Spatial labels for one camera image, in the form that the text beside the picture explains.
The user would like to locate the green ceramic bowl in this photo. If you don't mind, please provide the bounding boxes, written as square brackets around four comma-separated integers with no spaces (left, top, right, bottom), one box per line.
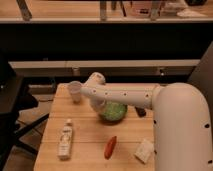
[99,102,128,122]

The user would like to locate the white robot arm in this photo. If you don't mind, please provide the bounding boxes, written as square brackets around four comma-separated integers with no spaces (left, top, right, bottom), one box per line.
[81,72,213,171]

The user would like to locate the white plastic cup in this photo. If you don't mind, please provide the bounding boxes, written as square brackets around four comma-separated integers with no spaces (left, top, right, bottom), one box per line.
[68,81,82,103]

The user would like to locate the red chili pepper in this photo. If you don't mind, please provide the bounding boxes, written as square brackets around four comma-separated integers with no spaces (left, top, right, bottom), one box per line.
[104,136,117,159]

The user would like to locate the white lotion bottle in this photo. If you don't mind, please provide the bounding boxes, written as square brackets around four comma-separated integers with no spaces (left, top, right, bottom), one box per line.
[58,119,73,160]

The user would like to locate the black office chair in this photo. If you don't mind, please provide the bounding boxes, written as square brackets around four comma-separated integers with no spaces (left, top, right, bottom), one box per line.
[0,53,49,171]

